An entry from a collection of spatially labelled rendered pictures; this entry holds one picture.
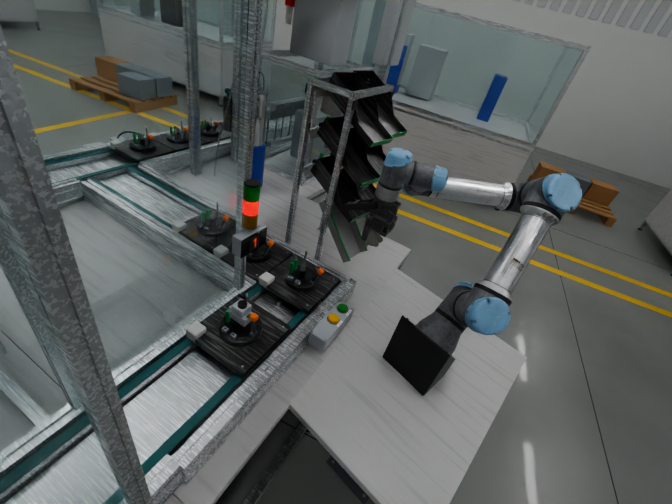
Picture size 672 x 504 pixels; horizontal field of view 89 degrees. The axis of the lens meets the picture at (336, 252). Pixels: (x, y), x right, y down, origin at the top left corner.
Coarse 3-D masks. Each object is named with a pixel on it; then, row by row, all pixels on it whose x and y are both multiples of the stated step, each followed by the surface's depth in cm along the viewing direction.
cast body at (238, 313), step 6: (240, 300) 108; (234, 306) 107; (240, 306) 106; (246, 306) 107; (234, 312) 108; (240, 312) 106; (246, 312) 108; (252, 312) 110; (234, 318) 109; (240, 318) 108; (246, 318) 108; (246, 324) 109
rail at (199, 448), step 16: (336, 288) 141; (352, 288) 148; (320, 304) 132; (304, 320) 124; (320, 320) 126; (304, 336) 119; (288, 352) 112; (272, 368) 107; (288, 368) 119; (256, 384) 101; (272, 384) 111; (240, 400) 97; (256, 400) 104; (224, 416) 92; (240, 416) 99; (208, 432) 88; (224, 432) 93; (192, 448) 86; (208, 448) 88; (192, 464) 85
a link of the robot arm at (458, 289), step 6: (462, 282) 118; (468, 282) 117; (456, 288) 119; (462, 288) 117; (468, 288) 115; (450, 294) 119; (456, 294) 115; (444, 300) 120; (450, 300) 117; (456, 300) 112; (438, 306) 121; (444, 306) 117; (450, 306) 116; (450, 312) 115; (456, 318) 114; (462, 324) 115
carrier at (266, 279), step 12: (288, 264) 145; (300, 264) 147; (312, 264) 149; (264, 276) 134; (276, 276) 138; (288, 276) 134; (300, 276) 137; (312, 276) 140; (324, 276) 144; (276, 288) 133; (288, 288) 134; (300, 288) 133; (312, 288) 136; (324, 288) 138; (288, 300) 130; (300, 300) 130; (312, 300) 132
